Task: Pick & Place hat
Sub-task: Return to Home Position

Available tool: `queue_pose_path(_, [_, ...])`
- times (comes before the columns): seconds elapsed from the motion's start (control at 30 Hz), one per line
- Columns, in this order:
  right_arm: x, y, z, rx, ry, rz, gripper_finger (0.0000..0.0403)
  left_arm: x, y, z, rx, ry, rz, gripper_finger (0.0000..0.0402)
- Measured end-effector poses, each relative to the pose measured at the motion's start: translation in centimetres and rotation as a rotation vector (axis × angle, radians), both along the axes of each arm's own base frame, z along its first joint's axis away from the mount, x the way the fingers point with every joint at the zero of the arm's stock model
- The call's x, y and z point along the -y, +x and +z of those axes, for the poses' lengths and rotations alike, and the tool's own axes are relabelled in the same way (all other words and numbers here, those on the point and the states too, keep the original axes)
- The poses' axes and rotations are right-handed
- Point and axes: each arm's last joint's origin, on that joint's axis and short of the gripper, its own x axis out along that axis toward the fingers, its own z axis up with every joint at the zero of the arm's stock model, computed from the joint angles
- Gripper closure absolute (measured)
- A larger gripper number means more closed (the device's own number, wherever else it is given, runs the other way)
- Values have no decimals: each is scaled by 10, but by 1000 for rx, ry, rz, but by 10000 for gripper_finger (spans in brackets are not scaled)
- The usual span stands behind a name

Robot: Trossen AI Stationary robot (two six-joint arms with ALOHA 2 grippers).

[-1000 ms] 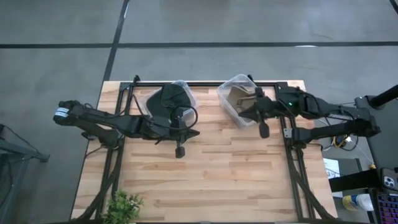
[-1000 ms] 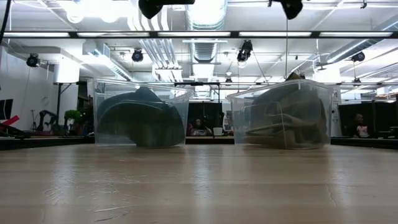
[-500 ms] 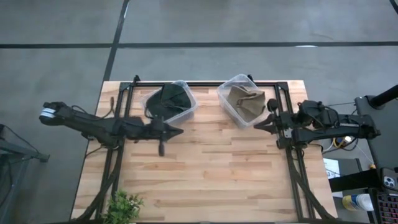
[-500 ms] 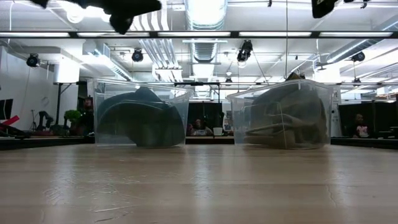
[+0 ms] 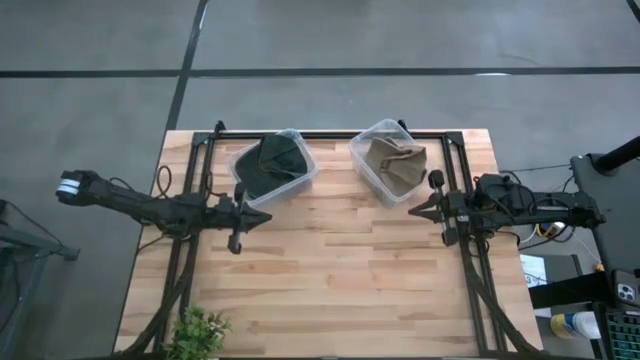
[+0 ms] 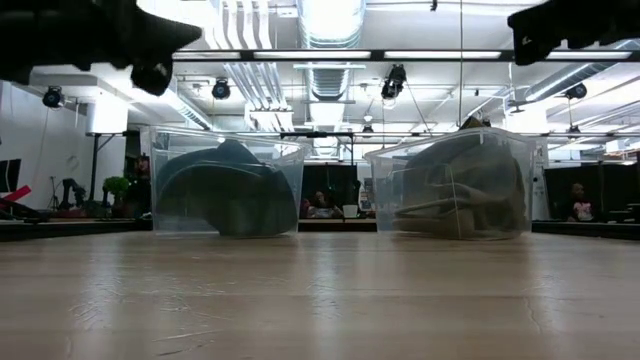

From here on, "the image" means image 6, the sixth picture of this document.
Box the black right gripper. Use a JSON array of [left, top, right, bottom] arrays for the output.
[[506, 0, 640, 67]]

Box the round green potted plant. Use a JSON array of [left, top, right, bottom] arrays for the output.
[[102, 175, 131, 208]]

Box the clear plastic bin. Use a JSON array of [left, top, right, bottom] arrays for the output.
[[148, 124, 307, 238], [363, 126, 537, 242]]

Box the black aluminium rig frame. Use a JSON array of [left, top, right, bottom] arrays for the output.
[[0, 217, 640, 242]]

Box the black desk partition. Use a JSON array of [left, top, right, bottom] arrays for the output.
[[543, 162, 640, 224], [301, 163, 362, 221]]

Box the silver ventilation duct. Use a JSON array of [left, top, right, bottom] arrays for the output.
[[294, 0, 369, 101]]

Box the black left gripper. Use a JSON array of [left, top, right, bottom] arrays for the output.
[[0, 0, 204, 97]]

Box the black overhead light bar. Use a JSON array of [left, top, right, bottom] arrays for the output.
[[171, 48, 640, 63]]

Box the person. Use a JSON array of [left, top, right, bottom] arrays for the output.
[[568, 182, 597, 223], [306, 189, 345, 220]]

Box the thin hanging cable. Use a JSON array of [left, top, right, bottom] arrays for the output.
[[458, 0, 464, 129]]

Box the black wall screen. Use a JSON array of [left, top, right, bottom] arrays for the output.
[[0, 158, 23, 194]]

